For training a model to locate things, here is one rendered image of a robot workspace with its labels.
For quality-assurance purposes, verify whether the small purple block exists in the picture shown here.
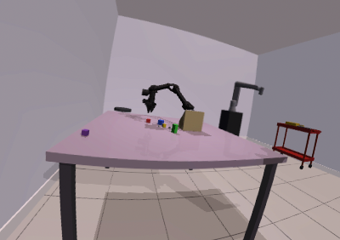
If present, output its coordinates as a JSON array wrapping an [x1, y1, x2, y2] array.
[[82, 129, 89, 136]]

